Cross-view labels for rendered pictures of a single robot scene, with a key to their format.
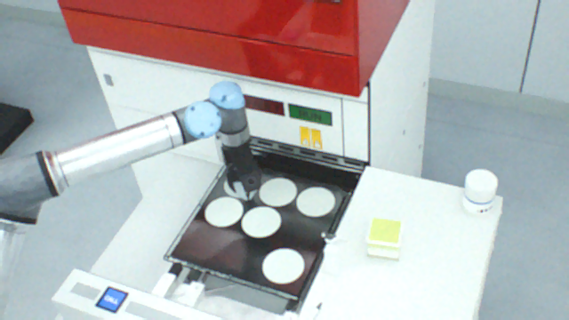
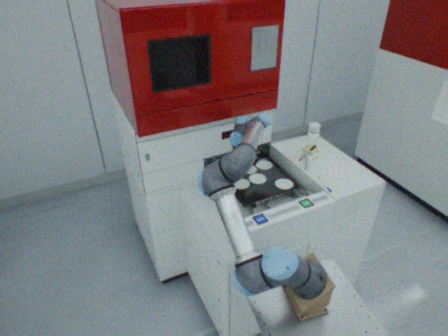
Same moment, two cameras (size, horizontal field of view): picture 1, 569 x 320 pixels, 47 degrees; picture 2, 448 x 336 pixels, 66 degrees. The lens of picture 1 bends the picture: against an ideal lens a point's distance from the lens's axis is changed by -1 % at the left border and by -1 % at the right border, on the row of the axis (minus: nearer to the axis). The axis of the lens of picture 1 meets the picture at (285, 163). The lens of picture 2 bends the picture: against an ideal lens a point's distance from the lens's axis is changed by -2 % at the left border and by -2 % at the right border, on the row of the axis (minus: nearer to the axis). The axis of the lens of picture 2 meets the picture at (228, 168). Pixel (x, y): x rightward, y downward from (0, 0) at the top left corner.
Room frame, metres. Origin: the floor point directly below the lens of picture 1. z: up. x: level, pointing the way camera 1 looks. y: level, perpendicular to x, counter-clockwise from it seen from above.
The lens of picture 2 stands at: (0.28, 1.50, 2.05)
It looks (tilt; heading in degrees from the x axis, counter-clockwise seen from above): 34 degrees down; 305
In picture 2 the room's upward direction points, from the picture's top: straight up
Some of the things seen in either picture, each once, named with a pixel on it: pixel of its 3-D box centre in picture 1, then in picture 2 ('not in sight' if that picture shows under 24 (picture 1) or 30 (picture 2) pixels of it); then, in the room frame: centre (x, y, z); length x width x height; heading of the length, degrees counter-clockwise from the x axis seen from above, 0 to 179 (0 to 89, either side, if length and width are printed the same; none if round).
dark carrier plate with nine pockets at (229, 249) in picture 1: (261, 222); (257, 178); (1.08, 0.08, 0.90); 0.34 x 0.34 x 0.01; 62
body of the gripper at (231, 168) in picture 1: (237, 153); not in sight; (1.18, 0.12, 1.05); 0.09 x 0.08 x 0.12; 13
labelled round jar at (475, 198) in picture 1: (479, 194); (313, 131); (0.98, -0.44, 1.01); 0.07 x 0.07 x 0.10
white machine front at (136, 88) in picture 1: (226, 116); (210, 149); (1.37, 0.14, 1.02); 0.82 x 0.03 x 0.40; 62
